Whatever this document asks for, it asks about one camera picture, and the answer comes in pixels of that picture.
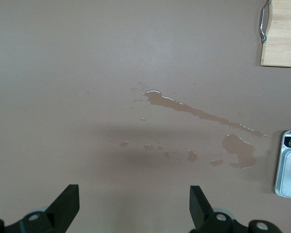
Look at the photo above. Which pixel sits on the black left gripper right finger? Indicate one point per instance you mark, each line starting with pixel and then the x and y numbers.
pixel 203 218

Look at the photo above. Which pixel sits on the brown liquid puddle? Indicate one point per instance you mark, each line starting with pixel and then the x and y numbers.
pixel 237 148

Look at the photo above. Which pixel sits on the long brown liquid streak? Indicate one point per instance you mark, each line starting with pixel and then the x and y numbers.
pixel 160 99

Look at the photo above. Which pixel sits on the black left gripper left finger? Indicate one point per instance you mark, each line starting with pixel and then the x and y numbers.
pixel 53 213

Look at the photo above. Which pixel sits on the wooden cutting board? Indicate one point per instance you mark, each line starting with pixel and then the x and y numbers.
pixel 286 36

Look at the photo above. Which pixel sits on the silver digital kitchen scale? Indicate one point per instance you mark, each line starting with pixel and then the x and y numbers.
pixel 285 179

